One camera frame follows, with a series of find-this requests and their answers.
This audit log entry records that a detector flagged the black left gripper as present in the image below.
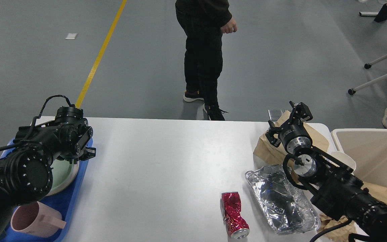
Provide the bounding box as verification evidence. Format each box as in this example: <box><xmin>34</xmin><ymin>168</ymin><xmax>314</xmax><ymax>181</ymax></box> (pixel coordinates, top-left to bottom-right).
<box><xmin>59</xmin><ymin>147</ymin><xmax>96</xmax><ymax>164</ymax></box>

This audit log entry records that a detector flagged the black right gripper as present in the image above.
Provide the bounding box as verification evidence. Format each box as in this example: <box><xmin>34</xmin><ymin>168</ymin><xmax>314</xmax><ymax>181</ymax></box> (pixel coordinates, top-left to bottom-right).
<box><xmin>265</xmin><ymin>101</ymin><xmax>313</xmax><ymax>155</ymax></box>

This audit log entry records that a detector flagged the green plate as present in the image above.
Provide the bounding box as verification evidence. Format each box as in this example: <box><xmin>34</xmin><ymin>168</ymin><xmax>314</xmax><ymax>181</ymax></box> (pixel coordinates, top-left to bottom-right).
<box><xmin>49</xmin><ymin>159</ymin><xmax>78</xmax><ymax>193</ymax></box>

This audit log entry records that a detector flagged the pink mug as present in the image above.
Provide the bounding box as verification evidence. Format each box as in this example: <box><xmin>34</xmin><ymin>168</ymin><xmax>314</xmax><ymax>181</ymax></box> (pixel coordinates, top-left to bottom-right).
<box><xmin>10</xmin><ymin>202</ymin><xmax>66</xmax><ymax>238</ymax></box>

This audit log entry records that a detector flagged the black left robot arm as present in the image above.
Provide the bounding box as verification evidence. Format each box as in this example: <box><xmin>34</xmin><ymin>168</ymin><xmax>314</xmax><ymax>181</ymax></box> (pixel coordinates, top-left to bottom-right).
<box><xmin>0</xmin><ymin>98</ymin><xmax>96</xmax><ymax>234</ymax></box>

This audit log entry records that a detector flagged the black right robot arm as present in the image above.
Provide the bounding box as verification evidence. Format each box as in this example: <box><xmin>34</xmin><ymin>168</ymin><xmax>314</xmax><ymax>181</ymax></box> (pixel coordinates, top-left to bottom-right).
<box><xmin>265</xmin><ymin>101</ymin><xmax>387</xmax><ymax>242</ymax></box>

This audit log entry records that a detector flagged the pink plate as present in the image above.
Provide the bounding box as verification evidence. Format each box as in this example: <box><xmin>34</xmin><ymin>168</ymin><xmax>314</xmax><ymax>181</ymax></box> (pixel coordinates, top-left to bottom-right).
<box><xmin>46</xmin><ymin>161</ymin><xmax>80</xmax><ymax>197</ymax></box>

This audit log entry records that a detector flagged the blue plastic tray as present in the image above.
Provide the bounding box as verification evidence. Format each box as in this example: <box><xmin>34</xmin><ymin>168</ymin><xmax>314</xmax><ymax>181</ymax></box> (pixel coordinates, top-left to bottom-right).
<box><xmin>0</xmin><ymin>138</ymin><xmax>94</xmax><ymax>242</ymax></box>

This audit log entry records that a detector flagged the white paper cup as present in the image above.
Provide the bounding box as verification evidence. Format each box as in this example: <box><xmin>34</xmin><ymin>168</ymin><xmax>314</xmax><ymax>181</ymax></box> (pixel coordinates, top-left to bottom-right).
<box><xmin>330</xmin><ymin>151</ymin><xmax>356</xmax><ymax>171</ymax></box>

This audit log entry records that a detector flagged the aluminium foil tray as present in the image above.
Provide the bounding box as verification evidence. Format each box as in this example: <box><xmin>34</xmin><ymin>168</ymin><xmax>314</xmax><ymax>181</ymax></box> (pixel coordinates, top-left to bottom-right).
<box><xmin>245</xmin><ymin>164</ymin><xmax>321</xmax><ymax>235</ymax></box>

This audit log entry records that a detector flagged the beige plastic bin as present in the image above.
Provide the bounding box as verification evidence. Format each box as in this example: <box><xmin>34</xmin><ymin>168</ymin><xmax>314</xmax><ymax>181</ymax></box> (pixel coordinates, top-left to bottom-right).
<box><xmin>331</xmin><ymin>128</ymin><xmax>387</xmax><ymax>187</ymax></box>

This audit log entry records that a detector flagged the crushed red can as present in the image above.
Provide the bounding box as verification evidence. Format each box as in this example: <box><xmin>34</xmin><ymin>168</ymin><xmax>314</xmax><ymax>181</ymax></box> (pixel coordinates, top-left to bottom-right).
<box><xmin>221</xmin><ymin>192</ymin><xmax>250</xmax><ymax>239</ymax></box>

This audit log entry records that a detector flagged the white paper scrap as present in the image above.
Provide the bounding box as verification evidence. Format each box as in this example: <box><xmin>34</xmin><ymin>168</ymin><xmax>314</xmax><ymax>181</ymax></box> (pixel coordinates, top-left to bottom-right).
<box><xmin>65</xmin><ymin>33</ymin><xmax>78</xmax><ymax>40</ymax></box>

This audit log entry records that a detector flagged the crumpled brown paper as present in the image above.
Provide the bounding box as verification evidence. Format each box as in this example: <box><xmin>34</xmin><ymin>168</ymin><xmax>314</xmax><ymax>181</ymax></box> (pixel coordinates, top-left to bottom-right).
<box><xmin>318</xmin><ymin>215</ymin><xmax>358</xmax><ymax>242</ymax></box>

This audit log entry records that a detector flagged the brown paper in bin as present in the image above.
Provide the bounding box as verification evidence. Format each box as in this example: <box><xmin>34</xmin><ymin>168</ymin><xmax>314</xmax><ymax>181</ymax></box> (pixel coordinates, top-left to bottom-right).
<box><xmin>361</xmin><ymin>182</ymin><xmax>387</xmax><ymax>204</ymax></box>

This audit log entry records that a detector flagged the person in black trousers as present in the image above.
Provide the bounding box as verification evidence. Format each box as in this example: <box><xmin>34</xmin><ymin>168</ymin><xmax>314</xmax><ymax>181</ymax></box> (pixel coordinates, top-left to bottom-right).
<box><xmin>175</xmin><ymin>0</ymin><xmax>238</xmax><ymax>121</ymax></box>

